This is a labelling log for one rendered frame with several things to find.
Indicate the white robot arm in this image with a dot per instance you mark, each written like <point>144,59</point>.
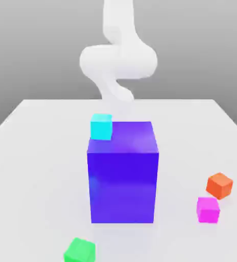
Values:
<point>118,61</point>

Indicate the small cyan cube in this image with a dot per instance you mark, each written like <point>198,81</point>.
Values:
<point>101,128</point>

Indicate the small orange cube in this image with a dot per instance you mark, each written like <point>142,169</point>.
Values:
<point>219,185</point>

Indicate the small magenta cube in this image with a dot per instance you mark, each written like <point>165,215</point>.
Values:
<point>208,210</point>

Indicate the small green cube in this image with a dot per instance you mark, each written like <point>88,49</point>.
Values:
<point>79,250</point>

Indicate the large purple box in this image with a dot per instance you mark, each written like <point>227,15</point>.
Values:
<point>122,184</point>

